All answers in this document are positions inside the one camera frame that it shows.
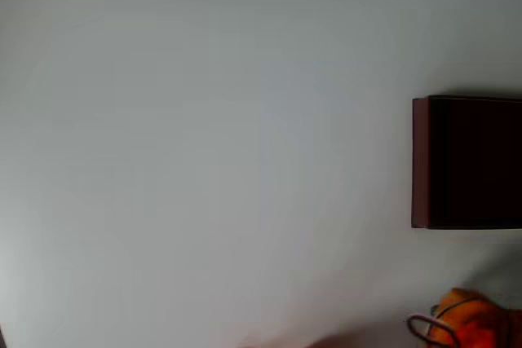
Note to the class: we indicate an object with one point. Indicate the dark red open box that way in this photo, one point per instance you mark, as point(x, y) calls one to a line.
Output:
point(473, 164)

